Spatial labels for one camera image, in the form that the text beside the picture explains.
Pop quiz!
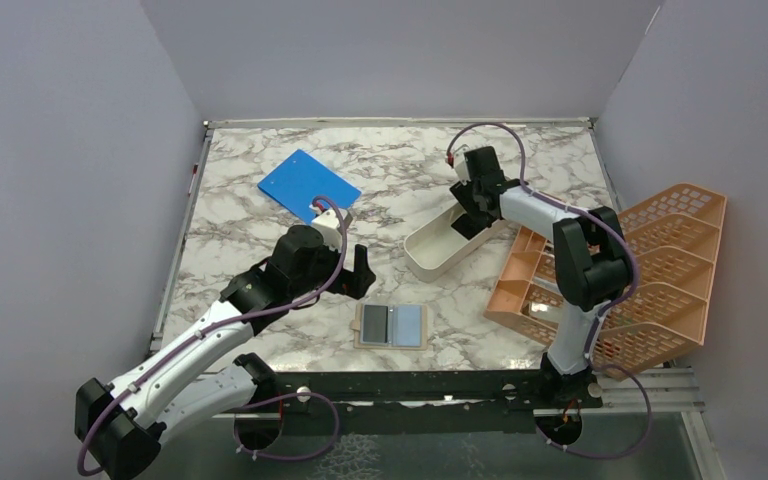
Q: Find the black credit card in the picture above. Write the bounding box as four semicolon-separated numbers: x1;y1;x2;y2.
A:
360;305;389;344

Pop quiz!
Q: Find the beige card holder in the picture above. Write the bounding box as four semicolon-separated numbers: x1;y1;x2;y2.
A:
350;303;429;351

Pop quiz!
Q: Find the white oblong tray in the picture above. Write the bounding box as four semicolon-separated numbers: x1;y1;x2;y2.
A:
403;202;509;283

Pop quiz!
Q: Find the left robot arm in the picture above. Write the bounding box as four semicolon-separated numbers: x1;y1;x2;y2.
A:
74;224;376;479

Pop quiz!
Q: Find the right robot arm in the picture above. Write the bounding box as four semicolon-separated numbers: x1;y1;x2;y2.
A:
446;146;639;407

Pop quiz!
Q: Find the blue plastic board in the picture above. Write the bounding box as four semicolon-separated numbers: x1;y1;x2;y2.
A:
257;150;361;224

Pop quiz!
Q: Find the orange plastic file rack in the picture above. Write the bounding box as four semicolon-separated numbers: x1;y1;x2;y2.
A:
484;183;727;374

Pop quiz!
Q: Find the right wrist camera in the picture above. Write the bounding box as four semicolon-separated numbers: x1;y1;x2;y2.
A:
446;145;470;184

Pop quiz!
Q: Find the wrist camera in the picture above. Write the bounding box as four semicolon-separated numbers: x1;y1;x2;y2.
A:
311;209;353;250
446;145;470;184

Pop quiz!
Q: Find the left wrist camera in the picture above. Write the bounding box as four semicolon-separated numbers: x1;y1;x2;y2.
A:
311;209;353;250

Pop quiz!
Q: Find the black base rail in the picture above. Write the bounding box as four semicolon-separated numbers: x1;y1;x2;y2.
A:
229;370;602;440

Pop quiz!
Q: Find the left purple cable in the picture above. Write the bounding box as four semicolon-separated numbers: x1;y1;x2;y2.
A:
76;195;343;477

